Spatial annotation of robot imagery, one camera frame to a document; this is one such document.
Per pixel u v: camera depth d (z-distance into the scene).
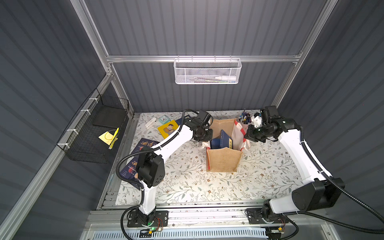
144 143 1.01
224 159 0.82
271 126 0.54
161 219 0.72
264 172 0.89
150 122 1.11
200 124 0.66
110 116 0.79
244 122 0.99
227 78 0.88
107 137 0.74
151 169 0.49
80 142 0.68
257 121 0.73
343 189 0.40
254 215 0.74
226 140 0.93
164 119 1.14
